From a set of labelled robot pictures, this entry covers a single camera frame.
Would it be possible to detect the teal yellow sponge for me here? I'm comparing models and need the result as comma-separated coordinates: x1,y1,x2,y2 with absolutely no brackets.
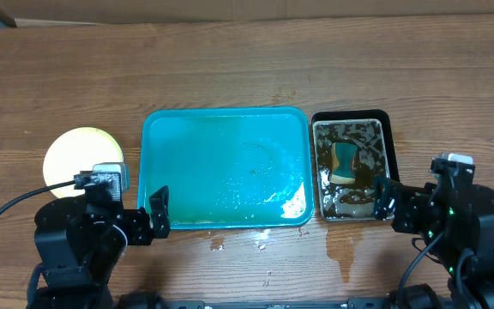
329,142,358,185

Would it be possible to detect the yellow-green rimmed plate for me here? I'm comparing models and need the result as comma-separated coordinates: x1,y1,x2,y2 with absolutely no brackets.
43,127,124,186

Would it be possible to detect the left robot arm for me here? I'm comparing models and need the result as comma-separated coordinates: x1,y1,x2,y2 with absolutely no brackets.
27,185,170,309

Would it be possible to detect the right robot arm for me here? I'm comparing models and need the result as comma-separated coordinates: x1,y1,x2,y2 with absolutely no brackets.
373,177,494,308

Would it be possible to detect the black rinse tray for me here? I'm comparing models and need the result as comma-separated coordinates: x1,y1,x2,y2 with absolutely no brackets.
311,109,400,221

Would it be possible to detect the teal plastic tray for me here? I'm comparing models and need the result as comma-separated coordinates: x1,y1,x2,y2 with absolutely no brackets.
137,106,315,230

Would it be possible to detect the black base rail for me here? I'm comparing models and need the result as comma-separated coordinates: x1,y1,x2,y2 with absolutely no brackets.
117,291,454,309

